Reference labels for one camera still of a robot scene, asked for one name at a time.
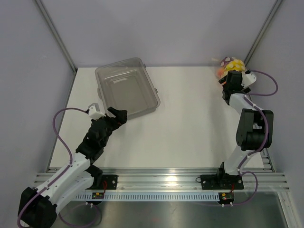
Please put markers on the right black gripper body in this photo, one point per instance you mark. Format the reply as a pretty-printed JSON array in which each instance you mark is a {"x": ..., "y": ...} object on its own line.
[{"x": 245, "y": 90}]

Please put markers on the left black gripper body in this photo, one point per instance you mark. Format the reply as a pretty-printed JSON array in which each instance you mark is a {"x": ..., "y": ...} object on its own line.
[{"x": 111, "y": 125}]

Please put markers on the orange toy fruit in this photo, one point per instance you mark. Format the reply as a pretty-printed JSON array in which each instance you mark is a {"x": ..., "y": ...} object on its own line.
[{"x": 221, "y": 72}]

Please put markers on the clear zip top bag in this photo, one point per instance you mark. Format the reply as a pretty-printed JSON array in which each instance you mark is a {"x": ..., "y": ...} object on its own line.
[{"x": 216, "y": 64}]

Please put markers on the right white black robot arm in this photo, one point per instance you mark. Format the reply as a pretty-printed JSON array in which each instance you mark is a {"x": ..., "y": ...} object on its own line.
[{"x": 254, "y": 131}]

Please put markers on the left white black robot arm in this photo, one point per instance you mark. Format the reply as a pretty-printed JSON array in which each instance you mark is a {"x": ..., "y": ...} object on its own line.
[{"x": 40, "y": 206}]

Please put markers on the clear grey plastic bin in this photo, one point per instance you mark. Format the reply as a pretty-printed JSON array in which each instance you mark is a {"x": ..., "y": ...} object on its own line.
[{"x": 126, "y": 85}]

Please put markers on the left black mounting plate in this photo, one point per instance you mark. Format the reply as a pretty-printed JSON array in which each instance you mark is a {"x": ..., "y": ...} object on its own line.
[{"x": 108, "y": 181}]

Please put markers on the black mounting plate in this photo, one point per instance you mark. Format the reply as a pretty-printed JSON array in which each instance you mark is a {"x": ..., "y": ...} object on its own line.
[
  {"x": 211, "y": 183},
  {"x": 108, "y": 181}
]

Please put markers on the left small circuit board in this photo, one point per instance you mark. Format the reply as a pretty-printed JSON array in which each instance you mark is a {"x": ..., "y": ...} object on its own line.
[{"x": 98, "y": 195}]

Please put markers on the small circuit board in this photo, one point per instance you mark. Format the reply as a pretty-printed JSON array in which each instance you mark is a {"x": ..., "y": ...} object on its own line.
[
  {"x": 98, "y": 195},
  {"x": 227, "y": 196}
]

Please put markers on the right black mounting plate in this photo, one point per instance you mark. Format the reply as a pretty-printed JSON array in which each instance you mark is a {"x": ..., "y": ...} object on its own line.
[{"x": 211, "y": 183}]

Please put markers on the right small circuit board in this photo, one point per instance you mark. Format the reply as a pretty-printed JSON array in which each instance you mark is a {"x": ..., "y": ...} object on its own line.
[{"x": 227, "y": 196}]

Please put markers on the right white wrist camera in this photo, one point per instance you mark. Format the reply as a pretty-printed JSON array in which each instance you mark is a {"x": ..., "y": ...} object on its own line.
[{"x": 248, "y": 79}]

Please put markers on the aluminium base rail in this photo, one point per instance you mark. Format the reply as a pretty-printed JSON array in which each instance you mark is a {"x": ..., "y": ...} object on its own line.
[{"x": 184, "y": 179}]

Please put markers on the right aluminium frame post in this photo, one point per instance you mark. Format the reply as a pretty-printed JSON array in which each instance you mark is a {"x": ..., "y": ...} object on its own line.
[{"x": 265, "y": 27}]

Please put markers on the aluminium frame post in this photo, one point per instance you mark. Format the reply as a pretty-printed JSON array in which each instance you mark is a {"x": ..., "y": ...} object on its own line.
[
  {"x": 265, "y": 27},
  {"x": 51, "y": 26}
]

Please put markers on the white slotted cable duct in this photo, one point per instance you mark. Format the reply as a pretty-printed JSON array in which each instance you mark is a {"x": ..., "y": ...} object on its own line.
[{"x": 152, "y": 196}]

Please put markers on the left aluminium frame post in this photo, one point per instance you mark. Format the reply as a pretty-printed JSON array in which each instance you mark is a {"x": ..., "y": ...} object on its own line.
[{"x": 51, "y": 26}]

